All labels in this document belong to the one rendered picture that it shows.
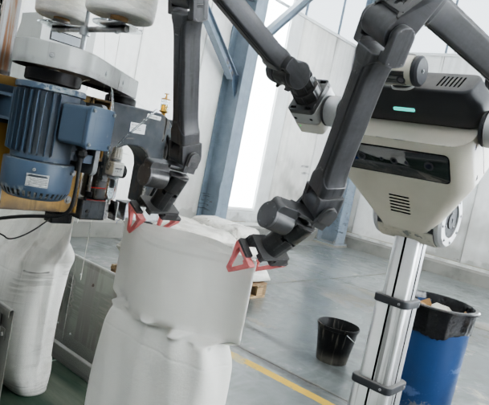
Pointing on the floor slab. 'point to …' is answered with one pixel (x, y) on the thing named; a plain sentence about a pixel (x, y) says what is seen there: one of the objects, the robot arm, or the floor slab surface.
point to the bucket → (335, 340)
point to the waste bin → (436, 349)
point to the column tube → (9, 11)
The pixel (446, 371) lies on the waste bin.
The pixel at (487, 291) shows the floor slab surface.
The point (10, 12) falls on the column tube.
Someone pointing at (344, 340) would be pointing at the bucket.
